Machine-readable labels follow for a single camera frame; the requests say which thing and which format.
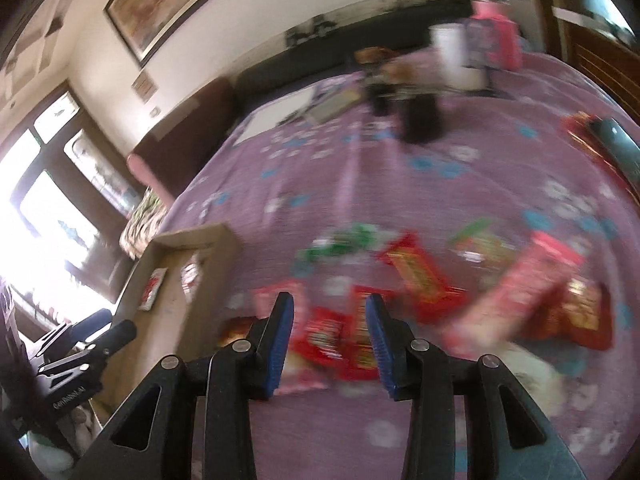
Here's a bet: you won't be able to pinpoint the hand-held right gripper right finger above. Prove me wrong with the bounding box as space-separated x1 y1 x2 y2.
366 294 587 480

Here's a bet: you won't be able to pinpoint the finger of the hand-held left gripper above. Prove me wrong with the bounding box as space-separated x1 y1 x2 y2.
72 308 114 337
85 320 138 358

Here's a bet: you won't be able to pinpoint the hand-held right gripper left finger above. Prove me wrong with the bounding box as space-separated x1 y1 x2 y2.
65 292 295 480

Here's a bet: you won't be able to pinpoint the small red snack packet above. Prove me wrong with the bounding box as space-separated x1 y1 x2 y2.
292 307 351 367

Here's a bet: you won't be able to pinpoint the pink snack packet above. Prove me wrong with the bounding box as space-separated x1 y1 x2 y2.
252 282 331 396

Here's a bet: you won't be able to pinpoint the shallow cardboard box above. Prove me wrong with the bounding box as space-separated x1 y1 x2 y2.
95 224 243 411

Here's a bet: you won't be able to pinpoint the white and red snack packet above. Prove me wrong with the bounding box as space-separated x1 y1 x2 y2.
137 267 168 312

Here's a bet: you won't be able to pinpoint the long red gold-label snack packet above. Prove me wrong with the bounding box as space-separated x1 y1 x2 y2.
377 232 468 323

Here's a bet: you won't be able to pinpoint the red snack packet white edges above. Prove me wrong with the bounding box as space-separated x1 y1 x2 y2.
180 260 204 306

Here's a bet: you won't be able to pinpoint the green candy wrapper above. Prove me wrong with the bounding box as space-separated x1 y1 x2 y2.
295 222 396 263

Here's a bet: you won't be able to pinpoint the clear green-edged snack packet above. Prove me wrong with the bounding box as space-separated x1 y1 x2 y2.
447 217 516 266

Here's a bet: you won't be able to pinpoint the long pink-red snack packet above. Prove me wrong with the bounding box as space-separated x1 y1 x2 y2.
442 230 586 351

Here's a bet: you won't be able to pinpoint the clear silver snack packet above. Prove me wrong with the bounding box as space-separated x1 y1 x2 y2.
495 342 566 416

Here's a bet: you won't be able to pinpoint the dark red gold-print snack packet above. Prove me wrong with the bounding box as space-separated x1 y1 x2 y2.
525 277 616 352

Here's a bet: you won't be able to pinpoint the person's left hand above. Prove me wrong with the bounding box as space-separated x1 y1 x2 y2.
27 400 103 477

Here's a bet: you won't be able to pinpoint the black and white patterned cloth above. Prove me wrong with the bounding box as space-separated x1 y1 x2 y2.
119 187 169 261

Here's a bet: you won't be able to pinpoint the dark framed window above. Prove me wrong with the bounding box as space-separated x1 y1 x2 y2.
0 84 147 321

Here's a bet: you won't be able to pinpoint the purple floral cloth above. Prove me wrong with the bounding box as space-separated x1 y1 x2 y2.
160 52 640 480

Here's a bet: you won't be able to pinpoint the white paper sheet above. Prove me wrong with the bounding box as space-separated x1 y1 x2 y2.
234 102 313 147

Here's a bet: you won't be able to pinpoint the red packet under phone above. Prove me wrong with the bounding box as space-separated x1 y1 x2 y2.
561 111 603 147

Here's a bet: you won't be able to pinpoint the white cup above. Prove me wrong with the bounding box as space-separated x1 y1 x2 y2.
429 22 490 92

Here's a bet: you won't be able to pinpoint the black smartphone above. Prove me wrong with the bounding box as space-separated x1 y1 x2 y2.
586 116 640 188

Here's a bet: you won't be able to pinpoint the framed painting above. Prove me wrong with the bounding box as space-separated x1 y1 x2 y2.
104 0 273 67

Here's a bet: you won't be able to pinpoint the pink bottle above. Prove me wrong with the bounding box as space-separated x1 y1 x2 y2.
467 0 524 74

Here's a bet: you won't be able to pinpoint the brown wall plaque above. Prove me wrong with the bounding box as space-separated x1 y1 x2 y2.
132 72 159 103

